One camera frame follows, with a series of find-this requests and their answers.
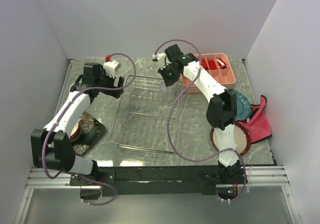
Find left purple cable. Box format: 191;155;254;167
41;52;137;207

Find black floral square plate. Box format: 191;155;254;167
71;112;106;156

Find purple cable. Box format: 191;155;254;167
41;52;137;207
152;39;247;202

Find pink cloth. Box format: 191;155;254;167
237;95;272;144

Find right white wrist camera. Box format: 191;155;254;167
152;53;166;69

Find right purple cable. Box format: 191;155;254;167
152;39;247;202

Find aluminium rail frame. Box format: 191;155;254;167
14;166;302;224

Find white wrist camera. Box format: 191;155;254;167
152;53;166;69
103;55;121;78

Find red rimmed cream plate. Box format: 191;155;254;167
210;122;251;156

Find teal scalloped plate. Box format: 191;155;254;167
235;91;252;121

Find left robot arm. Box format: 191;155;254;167
30;59;124;185

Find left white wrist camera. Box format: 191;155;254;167
103;55;121;78

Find wire dish rack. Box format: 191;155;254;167
110;75;183;154

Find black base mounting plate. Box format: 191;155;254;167
69;165;248;197

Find cream bowl brown stripes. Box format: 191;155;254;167
70;123;81;142

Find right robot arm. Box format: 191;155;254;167
152;44;244;184

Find red white item in tray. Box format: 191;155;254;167
216;58;228;69

